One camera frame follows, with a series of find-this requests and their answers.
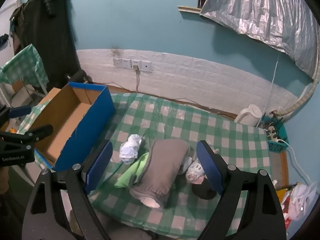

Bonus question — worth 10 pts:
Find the black hanging jacket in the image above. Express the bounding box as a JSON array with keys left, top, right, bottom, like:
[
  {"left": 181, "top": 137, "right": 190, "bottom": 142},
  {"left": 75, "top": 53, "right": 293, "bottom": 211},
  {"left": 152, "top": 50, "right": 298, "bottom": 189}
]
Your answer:
[{"left": 10, "top": 0, "right": 81, "bottom": 93}]

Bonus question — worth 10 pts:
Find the green glittery cloth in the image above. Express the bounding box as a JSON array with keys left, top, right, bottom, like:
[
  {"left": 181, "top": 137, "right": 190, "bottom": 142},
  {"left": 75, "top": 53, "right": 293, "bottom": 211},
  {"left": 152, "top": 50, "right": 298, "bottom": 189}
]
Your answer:
[{"left": 114, "top": 152, "right": 150, "bottom": 188}]

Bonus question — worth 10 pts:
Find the striped hose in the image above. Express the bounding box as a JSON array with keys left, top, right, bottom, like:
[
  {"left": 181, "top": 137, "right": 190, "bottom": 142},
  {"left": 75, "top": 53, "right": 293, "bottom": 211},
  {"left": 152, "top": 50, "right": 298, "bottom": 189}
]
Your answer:
[{"left": 270, "top": 62, "right": 320, "bottom": 117}]

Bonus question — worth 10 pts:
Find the white power cable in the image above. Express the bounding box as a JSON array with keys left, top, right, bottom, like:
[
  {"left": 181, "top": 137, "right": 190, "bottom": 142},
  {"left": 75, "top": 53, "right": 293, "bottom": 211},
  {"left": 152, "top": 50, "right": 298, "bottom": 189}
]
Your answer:
[{"left": 277, "top": 137, "right": 313, "bottom": 183}]

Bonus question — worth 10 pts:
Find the green checked cloth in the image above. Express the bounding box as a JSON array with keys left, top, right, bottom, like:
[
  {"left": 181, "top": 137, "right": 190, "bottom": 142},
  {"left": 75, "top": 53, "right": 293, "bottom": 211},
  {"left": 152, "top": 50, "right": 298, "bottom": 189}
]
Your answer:
[{"left": 0, "top": 44, "right": 49, "bottom": 88}]

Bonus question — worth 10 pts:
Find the blue plastic basket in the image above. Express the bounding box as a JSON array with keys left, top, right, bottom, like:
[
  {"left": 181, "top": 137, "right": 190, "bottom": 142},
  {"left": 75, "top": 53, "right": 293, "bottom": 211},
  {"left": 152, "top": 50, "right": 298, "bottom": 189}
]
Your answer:
[{"left": 260, "top": 116, "right": 288, "bottom": 153}]

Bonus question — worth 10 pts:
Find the thin white cord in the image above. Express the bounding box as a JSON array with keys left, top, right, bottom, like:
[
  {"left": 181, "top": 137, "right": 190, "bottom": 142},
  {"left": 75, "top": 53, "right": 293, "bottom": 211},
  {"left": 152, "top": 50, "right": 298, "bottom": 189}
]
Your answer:
[{"left": 268, "top": 55, "right": 279, "bottom": 111}]

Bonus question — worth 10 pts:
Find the white sock bundle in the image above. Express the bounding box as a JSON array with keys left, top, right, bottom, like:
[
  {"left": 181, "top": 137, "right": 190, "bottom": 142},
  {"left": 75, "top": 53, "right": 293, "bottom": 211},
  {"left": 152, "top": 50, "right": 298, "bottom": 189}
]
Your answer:
[{"left": 119, "top": 134, "right": 142, "bottom": 165}]

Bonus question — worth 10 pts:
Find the patterned sock bundle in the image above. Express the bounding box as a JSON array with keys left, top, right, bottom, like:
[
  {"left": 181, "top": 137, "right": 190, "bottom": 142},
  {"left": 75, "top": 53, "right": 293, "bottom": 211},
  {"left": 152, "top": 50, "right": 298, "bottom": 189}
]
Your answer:
[{"left": 179, "top": 151, "right": 208, "bottom": 185}]

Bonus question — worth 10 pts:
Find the white plastic bag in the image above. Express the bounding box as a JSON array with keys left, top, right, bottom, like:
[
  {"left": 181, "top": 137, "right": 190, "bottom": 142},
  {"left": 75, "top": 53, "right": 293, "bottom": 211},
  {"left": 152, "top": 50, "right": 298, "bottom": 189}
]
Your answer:
[{"left": 281, "top": 182, "right": 318, "bottom": 221}]

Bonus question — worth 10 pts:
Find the black round object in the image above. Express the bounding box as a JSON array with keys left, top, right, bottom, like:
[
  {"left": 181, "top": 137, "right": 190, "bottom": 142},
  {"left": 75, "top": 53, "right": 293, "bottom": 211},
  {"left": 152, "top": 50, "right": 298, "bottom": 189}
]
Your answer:
[{"left": 65, "top": 70, "right": 88, "bottom": 83}]

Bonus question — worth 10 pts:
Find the grey towel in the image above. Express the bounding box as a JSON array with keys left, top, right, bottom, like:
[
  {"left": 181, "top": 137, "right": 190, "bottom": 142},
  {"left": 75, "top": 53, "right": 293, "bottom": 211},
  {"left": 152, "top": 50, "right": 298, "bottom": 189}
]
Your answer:
[{"left": 129, "top": 139, "right": 192, "bottom": 209}]

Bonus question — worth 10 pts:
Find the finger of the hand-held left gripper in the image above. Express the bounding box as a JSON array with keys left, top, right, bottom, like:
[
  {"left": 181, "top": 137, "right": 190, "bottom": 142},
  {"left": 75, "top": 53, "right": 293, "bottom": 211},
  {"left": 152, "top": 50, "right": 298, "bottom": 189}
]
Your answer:
[
  {"left": 0, "top": 124, "right": 54, "bottom": 146},
  {"left": 0, "top": 104, "right": 32, "bottom": 125}
]

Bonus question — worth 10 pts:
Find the plug with grey cable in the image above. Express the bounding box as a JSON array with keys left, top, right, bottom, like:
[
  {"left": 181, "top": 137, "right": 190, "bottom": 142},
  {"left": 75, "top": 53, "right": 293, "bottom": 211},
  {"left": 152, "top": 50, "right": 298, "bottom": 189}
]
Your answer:
[{"left": 133, "top": 65, "right": 141, "bottom": 93}]

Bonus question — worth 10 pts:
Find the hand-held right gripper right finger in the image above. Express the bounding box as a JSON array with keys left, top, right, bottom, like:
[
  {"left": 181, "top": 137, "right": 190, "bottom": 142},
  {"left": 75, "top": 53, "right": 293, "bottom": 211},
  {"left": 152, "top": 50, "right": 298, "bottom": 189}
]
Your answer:
[{"left": 196, "top": 140, "right": 287, "bottom": 240}]

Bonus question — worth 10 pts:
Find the silver foil sheet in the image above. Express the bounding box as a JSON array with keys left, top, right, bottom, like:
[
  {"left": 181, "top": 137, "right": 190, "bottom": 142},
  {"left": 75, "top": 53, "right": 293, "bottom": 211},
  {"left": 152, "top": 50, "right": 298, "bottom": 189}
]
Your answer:
[{"left": 201, "top": 0, "right": 320, "bottom": 79}]

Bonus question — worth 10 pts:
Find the white power strip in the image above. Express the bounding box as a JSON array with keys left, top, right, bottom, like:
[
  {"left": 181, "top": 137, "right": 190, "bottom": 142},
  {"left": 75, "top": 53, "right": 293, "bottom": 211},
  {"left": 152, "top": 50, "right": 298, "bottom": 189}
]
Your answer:
[{"left": 266, "top": 127, "right": 281, "bottom": 142}]

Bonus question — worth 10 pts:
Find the white electric kettle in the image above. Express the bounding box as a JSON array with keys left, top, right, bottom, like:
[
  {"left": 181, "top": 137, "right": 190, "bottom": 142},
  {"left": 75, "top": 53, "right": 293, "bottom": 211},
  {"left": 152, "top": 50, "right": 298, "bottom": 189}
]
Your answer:
[{"left": 234, "top": 104, "right": 262, "bottom": 127}]

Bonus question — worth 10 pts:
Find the green checked plastic tablecloth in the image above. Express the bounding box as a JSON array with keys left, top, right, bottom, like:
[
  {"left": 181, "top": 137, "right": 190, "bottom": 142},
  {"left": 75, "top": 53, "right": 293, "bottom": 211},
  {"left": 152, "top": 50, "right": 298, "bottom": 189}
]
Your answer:
[{"left": 17, "top": 92, "right": 272, "bottom": 240}]

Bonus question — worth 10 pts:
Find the black cloth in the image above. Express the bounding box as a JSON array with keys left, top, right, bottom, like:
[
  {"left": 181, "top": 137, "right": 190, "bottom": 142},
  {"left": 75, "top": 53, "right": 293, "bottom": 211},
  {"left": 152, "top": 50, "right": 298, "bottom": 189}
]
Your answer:
[{"left": 192, "top": 180, "right": 217, "bottom": 200}]

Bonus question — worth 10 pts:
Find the wooden window sill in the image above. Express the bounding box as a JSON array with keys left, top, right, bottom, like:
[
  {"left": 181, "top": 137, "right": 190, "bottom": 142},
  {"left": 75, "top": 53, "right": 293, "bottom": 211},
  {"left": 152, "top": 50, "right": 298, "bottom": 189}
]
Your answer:
[{"left": 178, "top": 5, "right": 202, "bottom": 13}]

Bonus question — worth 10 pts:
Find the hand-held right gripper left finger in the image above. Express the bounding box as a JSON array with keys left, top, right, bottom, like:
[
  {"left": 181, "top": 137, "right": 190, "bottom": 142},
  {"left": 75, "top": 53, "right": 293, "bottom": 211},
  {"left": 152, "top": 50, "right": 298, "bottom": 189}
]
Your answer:
[{"left": 22, "top": 140, "right": 114, "bottom": 240}]

